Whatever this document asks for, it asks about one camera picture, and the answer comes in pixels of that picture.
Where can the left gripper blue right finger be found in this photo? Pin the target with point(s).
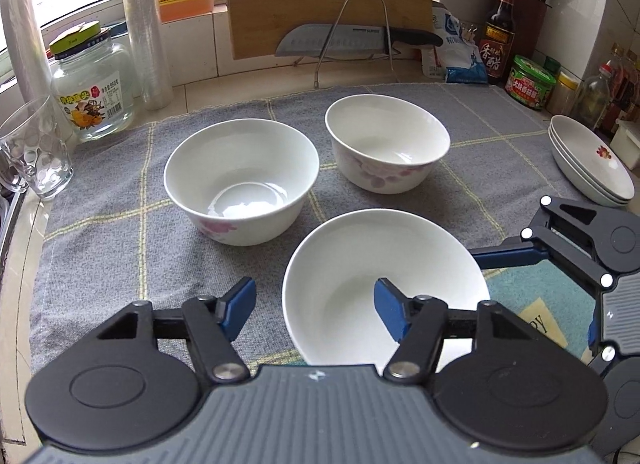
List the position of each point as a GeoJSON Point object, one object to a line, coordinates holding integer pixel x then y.
{"type": "Point", "coordinates": [393, 308]}

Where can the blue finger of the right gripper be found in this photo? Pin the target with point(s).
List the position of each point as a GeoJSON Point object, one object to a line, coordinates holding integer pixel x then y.
{"type": "Point", "coordinates": [508, 256]}

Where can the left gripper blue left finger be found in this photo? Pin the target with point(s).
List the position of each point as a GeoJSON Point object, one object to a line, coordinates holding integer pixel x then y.
{"type": "Point", "coordinates": [235, 307]}

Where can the white floral bowl front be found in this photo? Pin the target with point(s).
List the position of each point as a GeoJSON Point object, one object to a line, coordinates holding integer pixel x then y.
{"type": "Point", "coordinates": [348, 285]}

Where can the white floral bowl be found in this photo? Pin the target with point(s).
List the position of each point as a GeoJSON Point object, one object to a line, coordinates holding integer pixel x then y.
{"type": "Point", "coordinates": [384, 145]}
{"type": "Point", "coordinates": [348, 285]}

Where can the white plate with food residue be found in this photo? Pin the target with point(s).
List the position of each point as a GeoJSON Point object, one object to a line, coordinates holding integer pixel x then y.
{"type": "Point", "coordinates": [593, 156]}

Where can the white fruit-print plate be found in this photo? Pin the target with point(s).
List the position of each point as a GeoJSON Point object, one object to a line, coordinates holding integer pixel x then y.
{"type": "Point", "coordinates": [580, 183]}
{"type": "Point", "coordinates": [585, 178]}

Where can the grey checked dish mat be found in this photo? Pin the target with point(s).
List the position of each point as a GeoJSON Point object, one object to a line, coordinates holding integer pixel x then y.
{"type": "Point", "coordinates": [113, 236]}

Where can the white plastic container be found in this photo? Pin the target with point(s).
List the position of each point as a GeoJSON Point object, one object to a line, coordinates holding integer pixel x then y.
{"type": "Point", "coordinates": [626, 143]}

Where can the clear bottle red cap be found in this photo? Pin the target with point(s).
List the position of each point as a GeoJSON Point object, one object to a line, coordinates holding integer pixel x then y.
{"type": "Point", "coordinates": [593, 97]}

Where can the yellow lid spice jar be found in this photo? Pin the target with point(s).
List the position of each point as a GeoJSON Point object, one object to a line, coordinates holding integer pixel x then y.
{"type": "Point", "coordinates": [564, 94]}

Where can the green lidded sauce jar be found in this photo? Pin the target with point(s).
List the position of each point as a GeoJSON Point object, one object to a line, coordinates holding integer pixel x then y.
{"type": "Point", "coordinates": [529, 83]}

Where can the blue white salt bag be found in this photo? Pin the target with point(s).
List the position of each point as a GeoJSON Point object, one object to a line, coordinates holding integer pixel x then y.
{"type": "Point", "coordinates": [457, 60]}

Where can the dark vinegar bottle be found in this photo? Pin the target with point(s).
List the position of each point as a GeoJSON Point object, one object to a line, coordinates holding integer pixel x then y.
{"type": "Point", "coordinates": [496, 40]}

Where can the clear glass cup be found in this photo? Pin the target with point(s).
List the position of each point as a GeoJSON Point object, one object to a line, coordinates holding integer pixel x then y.
{"type": "Point", "coordinates": [33, 144]}

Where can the clear glass jar green lid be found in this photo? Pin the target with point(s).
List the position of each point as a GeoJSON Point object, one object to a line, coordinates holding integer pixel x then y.
{"type": "Point", "coordinates": [93, 81]}

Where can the short plastic wrap roll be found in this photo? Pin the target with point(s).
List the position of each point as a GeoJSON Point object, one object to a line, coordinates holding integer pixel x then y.
{"type": "Point", "coordinates": [27, 55]}

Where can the metal wire board stand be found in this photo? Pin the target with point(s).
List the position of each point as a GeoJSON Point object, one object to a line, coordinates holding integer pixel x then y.
{"type": "Point", "coordinates": [373, 39]}

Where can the black-handled kitchen knife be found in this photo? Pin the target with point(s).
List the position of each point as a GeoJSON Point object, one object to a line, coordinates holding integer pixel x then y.
{"type": "Point", "coordinates": [307, 40]}

